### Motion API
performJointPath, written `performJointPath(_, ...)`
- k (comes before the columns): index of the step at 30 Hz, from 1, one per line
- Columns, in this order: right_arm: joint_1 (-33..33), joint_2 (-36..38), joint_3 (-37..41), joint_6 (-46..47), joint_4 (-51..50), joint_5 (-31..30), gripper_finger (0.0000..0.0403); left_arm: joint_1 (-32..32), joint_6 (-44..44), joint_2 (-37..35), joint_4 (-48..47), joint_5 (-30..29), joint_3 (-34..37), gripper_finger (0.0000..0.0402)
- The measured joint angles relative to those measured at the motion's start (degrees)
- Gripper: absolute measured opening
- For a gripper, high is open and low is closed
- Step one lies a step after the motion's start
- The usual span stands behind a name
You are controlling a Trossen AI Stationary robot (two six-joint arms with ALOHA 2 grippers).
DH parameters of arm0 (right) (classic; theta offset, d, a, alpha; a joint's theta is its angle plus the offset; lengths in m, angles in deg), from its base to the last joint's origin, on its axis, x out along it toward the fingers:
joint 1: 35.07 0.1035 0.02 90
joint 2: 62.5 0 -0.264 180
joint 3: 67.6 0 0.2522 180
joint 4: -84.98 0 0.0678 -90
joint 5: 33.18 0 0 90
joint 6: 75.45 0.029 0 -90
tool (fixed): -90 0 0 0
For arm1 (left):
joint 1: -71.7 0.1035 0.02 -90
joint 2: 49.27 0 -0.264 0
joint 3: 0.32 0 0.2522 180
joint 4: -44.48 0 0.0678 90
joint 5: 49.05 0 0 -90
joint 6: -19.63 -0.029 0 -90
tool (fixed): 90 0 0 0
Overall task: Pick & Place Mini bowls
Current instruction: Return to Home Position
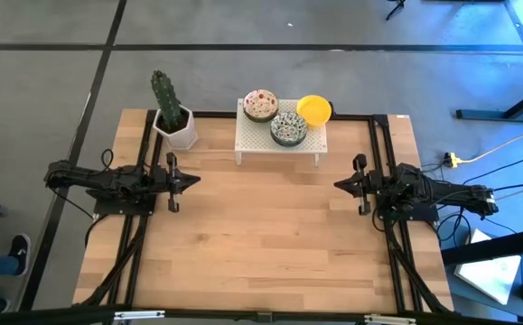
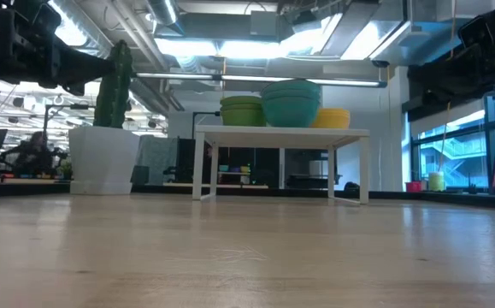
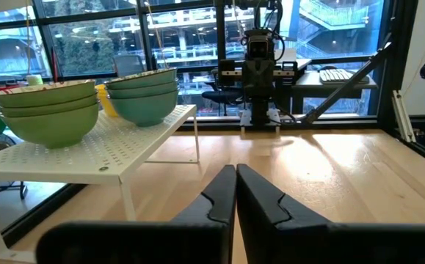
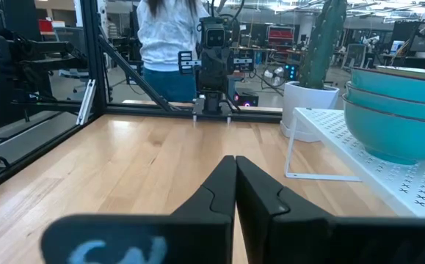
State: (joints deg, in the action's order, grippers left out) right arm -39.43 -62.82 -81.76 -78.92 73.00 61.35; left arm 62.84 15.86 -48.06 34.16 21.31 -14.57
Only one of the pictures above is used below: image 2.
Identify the black lamp post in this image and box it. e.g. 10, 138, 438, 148
43, 104, 90, 151

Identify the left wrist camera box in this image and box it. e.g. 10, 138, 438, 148
31, 3, 63, 38

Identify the white planter pot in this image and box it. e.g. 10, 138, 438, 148
68, 125, 141, 196

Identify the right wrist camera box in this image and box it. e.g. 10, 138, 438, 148
458, 14, 495, 49

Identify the teal bowl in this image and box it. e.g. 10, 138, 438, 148
262, 89, 321, 128
260, 80, 321, 93

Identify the grey cloth covered chair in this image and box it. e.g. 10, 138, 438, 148
135, 134, 180, 186

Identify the person seated at desk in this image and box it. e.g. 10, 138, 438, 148
1, 130, 67, 176

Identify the light green cup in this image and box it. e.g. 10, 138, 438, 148
427, 171, 445, 193

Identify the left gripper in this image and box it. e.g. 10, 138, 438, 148
0, 0, 115, 98

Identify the black monitor stand frame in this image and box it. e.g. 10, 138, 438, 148
192, 110, 222, 139

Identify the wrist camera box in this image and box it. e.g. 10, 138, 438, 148
458, 14, 495, 49
31, 3, 63, 38

